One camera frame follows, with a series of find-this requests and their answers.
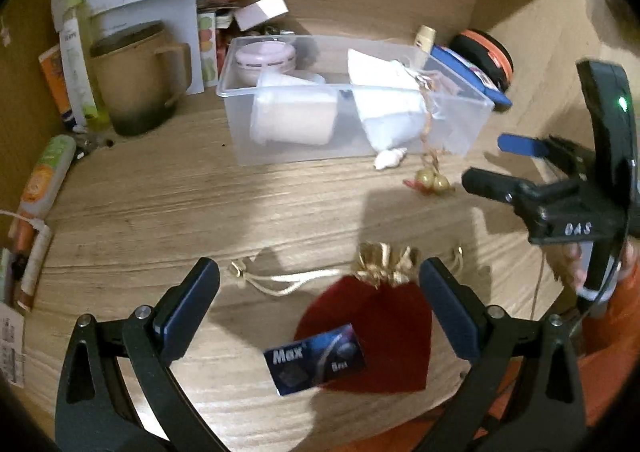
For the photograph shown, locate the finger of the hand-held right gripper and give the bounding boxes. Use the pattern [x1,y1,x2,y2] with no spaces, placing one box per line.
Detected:
[497,132,598,179]
[461,167,582,214]

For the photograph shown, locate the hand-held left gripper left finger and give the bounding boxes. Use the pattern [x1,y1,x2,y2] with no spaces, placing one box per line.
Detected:
[55,257,223,452]

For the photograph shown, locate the black and orange round case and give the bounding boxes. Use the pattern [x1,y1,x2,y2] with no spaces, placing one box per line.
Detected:
[448,28,515,92]

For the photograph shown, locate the orange and green tube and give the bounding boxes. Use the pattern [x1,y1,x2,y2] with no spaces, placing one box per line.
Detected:
[17,134,77,221]

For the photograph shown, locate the white drawstring pouch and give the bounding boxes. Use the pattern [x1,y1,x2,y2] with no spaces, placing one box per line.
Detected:
[347,48,443,154]

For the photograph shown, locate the red velvet drawstring pouch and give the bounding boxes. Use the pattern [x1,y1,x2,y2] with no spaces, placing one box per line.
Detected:
[229,241,467,395]

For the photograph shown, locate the wooden desktop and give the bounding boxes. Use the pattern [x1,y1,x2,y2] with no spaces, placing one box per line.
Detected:
[0,17,640,438]

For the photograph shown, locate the fruit print box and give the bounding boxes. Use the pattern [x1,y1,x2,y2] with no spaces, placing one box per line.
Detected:
[197,12,221,88]

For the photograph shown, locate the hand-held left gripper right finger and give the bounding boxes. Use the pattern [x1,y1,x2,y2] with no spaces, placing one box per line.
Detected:
[415,257,587,452]

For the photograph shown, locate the metal keyring clips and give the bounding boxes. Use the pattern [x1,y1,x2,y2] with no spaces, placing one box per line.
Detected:
[249,21,297,39]

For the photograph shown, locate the person's right hand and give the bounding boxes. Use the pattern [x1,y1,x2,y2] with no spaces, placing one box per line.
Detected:
[562,239,595,293]

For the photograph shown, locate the white seashell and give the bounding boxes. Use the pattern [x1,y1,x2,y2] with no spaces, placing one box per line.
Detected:
[373,147,409,170]

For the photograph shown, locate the gold bells ornament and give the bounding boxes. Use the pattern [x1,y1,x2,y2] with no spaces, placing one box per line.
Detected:
[403,166,455,196]

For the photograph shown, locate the white and orange tube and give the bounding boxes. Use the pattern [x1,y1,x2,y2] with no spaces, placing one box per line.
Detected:
[14,226,54,311]

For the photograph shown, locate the small white box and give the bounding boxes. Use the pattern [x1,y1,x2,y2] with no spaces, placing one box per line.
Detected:
[233,0,290,32]

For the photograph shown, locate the pink card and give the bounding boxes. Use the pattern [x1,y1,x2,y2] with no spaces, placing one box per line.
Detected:
[434,74,466,94]

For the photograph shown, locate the pink round case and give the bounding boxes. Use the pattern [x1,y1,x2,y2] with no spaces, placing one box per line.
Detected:
[234,41,298,86]

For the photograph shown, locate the white paper sheet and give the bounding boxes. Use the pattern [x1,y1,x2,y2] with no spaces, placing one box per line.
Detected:
[94,0,206,96]

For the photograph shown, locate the person's right forearm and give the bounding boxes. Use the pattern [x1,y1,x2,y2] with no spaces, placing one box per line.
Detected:
[580,262,640,358]

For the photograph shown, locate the brown ceramic mug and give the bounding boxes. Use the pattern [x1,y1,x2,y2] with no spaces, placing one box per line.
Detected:
[88,22,194,137]

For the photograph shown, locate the green and white tube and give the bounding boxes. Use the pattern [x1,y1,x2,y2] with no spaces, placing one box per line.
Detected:
[51,0,112,131]

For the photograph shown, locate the blue case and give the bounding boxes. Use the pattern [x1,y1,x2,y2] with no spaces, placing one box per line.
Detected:
[430,45,514,108]

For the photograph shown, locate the orange packet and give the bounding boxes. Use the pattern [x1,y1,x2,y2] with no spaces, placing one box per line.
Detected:
[38,44,77,131]

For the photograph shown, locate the white plastic tub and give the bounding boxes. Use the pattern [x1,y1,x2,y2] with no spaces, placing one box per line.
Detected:
[249,70,339,147]

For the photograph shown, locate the white printed tag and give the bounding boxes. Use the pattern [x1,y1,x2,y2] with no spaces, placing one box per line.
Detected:
[0,301,27,389]

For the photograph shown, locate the white cable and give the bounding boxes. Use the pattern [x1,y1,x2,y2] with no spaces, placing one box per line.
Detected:
[0,209,52,234]

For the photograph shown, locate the blue battery card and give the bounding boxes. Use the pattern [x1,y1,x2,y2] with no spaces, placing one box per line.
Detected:
[263,324,367,397]

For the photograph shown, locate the clear plastic storage box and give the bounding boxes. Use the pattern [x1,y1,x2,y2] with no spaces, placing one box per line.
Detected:
[216,34,496,167]

